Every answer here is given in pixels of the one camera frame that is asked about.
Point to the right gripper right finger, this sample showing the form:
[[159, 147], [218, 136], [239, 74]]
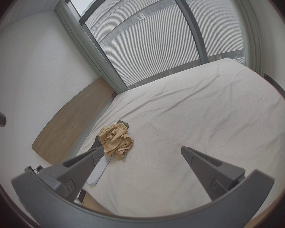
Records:
[[211, 174]]

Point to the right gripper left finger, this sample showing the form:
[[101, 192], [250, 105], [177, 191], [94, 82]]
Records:
[[71, 177]]

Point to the tan shorts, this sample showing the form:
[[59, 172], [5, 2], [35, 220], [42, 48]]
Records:
[[116, 141]]

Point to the bed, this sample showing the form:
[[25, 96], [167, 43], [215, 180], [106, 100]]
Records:
[[180, 115]]

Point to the pale grey garment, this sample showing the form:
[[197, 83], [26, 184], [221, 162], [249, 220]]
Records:
[[97, 172]]

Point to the black garment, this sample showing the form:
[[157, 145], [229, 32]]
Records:
[[96, 142]]

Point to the green garment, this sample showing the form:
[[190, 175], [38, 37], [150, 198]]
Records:
[[123, 123]]

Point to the window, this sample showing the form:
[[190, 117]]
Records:
[[156, 44]]

